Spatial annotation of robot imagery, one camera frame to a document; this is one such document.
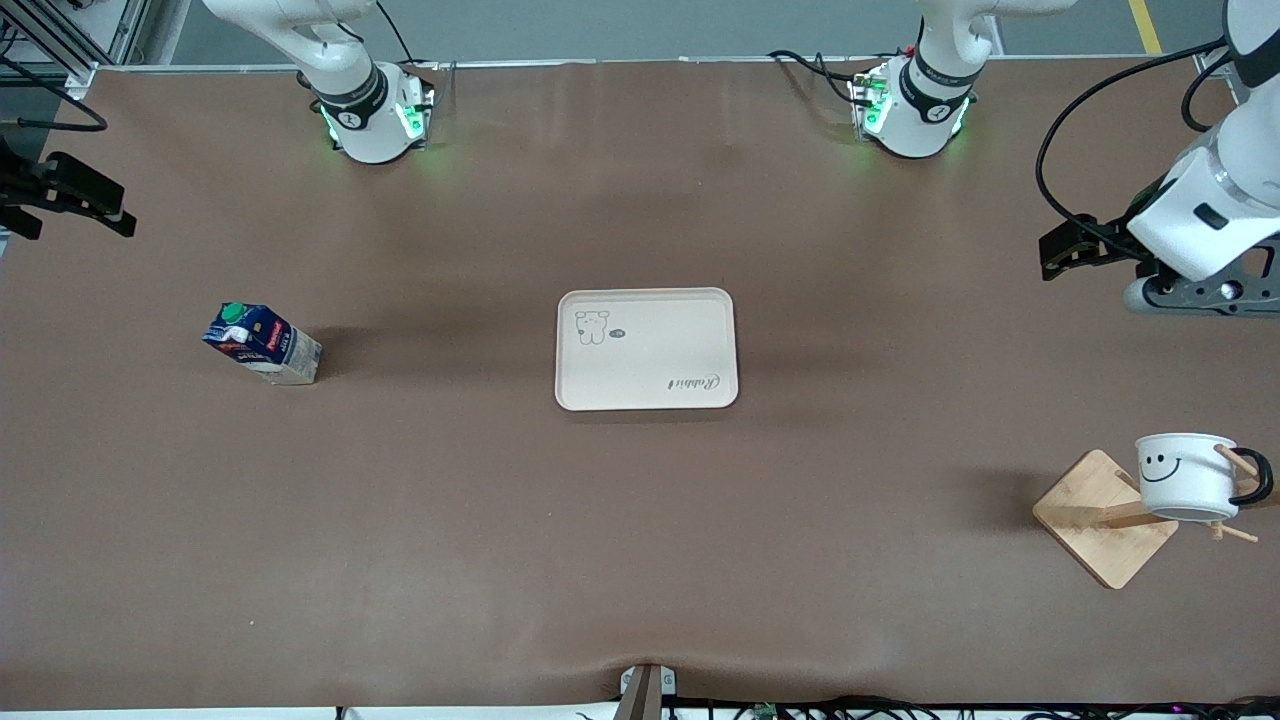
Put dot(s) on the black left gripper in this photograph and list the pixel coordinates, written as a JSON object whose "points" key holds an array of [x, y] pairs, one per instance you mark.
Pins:
{"points": [[1113, 238]]}

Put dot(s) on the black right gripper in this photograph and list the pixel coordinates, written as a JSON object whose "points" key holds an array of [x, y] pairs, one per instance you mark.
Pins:
{"points": [[30, 186]]}

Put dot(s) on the blue milk carton green cap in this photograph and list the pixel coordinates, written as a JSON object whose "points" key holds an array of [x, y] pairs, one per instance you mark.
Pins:
{"points": [[262, 345]]}

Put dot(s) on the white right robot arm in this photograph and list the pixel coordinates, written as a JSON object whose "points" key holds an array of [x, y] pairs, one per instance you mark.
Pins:
{"points": [[352, 112]]}

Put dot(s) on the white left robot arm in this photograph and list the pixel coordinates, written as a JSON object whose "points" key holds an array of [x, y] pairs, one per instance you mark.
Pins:
{"points": [[932, 108]]}

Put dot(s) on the wooden cup rack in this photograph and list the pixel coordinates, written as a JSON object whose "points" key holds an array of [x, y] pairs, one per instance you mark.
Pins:
{"points": [[1100, 530]]}

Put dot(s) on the beige plastic tray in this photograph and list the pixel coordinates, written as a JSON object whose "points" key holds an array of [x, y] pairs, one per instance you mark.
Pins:
{"points": [[650, 370]]}

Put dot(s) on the aluminium frame profile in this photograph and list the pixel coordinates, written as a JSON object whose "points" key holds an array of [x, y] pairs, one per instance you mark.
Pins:
{"points": [[60, 40]]}

